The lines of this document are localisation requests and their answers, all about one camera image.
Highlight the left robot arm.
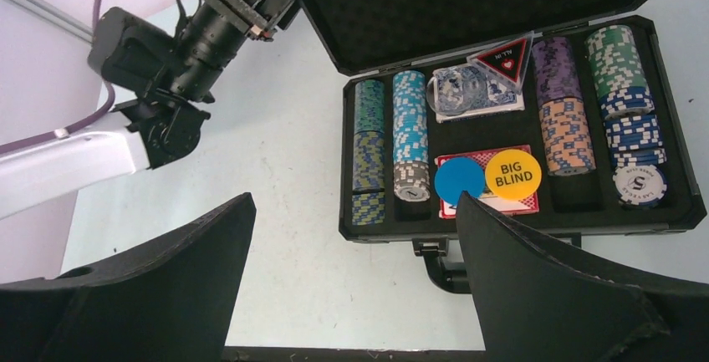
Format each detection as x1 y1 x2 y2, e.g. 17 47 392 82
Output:
1 0 298 217

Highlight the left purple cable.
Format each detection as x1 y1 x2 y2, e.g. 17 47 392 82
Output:
0 0 134 156

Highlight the yellow round button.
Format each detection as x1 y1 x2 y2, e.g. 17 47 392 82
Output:
484 149 543 201

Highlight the green blue chip row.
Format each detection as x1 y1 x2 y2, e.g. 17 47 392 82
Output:
584 24 668 209

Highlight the blue round button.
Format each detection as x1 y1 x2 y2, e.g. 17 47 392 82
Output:
434 157 486 206

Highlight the clear round dealer button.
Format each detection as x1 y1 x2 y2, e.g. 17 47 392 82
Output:
426 64 487 116

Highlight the light blue chip row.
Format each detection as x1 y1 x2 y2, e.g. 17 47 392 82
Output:
392 70 429 163

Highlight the triangular all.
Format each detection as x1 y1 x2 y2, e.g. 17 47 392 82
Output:
466 31 535 93

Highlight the purple brown chip row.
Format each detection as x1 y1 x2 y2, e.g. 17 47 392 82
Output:
532 37 596 176

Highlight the grey poker chip stack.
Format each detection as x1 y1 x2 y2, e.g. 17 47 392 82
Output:
393 161 431 202

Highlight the blue card deck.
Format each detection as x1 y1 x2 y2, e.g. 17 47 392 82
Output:
434 78 526 123

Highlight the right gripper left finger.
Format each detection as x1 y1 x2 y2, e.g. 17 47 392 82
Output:
1 193 257 361

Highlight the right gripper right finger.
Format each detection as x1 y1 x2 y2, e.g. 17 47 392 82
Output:
456 194 708 361

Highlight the black poker set case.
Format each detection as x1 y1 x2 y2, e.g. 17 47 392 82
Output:
302 0 706 293

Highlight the left aluminium frame post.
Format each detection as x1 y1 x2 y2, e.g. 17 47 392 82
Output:
3 0 92 44

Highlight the teal chip row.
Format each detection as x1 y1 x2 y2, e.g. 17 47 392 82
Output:
352 79 385 226

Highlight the red card deck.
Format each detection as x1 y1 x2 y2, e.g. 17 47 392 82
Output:
436 145 540 219

